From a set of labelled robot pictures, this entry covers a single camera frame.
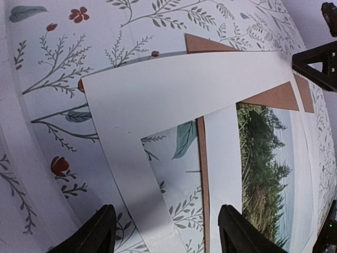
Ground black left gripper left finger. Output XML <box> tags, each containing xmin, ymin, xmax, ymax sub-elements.
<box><xmin>48</xmin><ymin>205</ymin><xmax>116</xmax><ymax>253</ymax></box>

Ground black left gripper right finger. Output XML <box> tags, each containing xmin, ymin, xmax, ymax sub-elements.
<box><xmin>218</xmin><ymin>205</ymin><xmax>285</xmax><ymax>253</ymax></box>

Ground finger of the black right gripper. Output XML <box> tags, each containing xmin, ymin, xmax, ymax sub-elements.
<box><xmin>292</xmin><ymin>41</ymin><xmax>336</xmax><ymax>91</ymax></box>

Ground landscape photo print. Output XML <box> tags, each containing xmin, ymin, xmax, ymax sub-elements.
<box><xmin>204</xmin><ymin>102</ymin><xmax>316</xmax><ymax>253</ymax></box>

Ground white photo print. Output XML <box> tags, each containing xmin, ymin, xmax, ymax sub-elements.
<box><xmin>83</xmin><ymin>52</ymin><xmax>293</xmax><ymax>252</ymax></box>

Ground white picture frame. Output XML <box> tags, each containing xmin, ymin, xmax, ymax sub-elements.
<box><xmin>1</xmin><ymin>17</ymin><xmax>80</xmax><ymax>252</ymax></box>

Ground floral patterned table mat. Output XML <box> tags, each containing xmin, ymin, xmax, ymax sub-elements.
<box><xmin>1</xmin><ymin>1</ymin><xmax>336</xmax><ymax>252</ymax></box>

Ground brown frame backing board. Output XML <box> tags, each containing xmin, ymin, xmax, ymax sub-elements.
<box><xmin>184</xmin><ymin>33</ymin><xmax>315</xmax><ymax>253</ymax></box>

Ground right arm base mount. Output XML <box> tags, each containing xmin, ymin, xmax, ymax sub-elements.
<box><xmin>312</xmin><ymin>200</ymin><xmax>336</xmax><ymax>253</ymax></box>

